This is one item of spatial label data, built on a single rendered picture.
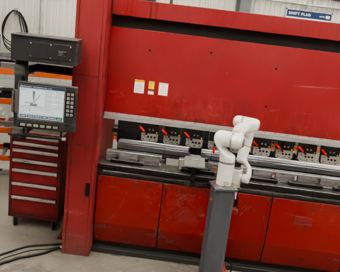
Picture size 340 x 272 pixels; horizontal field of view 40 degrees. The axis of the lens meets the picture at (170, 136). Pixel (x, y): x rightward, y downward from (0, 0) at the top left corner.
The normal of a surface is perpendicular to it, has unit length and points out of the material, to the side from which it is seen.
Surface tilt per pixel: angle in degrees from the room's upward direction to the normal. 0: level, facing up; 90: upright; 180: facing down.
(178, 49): 90
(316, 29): 90
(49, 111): 90
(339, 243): 90
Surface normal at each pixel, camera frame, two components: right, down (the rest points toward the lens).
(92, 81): -0.07, 0.25
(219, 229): 0.18, 0.27
